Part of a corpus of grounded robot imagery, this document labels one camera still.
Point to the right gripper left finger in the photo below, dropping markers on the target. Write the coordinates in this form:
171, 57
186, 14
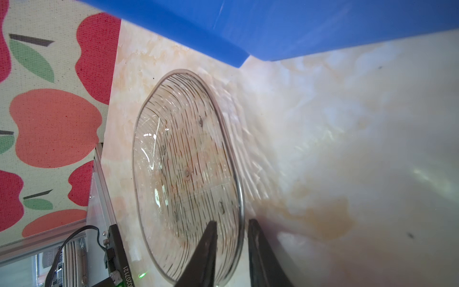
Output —
200, 271

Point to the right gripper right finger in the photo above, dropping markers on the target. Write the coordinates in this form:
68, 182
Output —
265, 270

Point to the blue plastic bin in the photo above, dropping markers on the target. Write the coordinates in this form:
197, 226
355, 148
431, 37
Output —
231, 31

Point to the aluminium front rail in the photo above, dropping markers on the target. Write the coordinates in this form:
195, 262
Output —
20, 261

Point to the clear glass plate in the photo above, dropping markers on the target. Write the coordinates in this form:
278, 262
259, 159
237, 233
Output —
185, 175

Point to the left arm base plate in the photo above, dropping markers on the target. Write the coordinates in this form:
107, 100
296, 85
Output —
119, 273

